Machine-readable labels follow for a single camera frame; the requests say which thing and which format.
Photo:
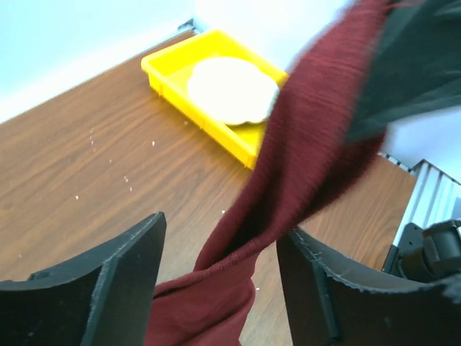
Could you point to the dark red cloth napkin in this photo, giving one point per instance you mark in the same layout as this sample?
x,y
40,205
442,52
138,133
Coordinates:
x,y
304,164

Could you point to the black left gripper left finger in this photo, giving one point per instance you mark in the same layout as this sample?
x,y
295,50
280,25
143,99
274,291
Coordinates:
x,y
102,296

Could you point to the white divided plate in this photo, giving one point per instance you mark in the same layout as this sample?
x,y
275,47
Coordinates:
x,y
232,91

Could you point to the yellow plastic tray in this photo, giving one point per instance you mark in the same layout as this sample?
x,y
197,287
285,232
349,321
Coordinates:
x,y
170,68

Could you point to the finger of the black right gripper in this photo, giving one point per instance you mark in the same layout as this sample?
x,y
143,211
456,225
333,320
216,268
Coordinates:
x,y
416,67

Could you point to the aluminium frame rail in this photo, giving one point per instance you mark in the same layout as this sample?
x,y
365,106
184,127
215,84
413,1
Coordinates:
x,y
435,196

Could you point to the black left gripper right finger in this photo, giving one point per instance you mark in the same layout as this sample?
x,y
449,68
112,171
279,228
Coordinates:
x,y
334,300

